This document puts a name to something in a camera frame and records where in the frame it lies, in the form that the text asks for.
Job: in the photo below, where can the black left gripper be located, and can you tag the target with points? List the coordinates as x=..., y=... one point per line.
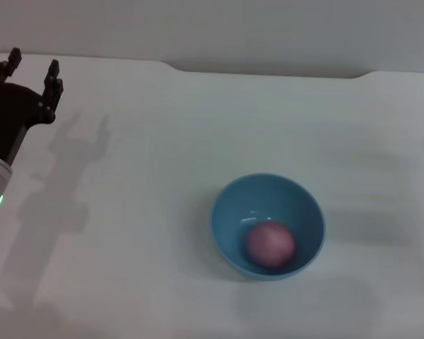
x=7, y=113

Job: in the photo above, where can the blue bowl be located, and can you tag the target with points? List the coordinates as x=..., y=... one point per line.
x=233, y=219

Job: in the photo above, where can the pink toy peach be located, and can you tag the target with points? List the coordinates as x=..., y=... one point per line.
x=271, y=244

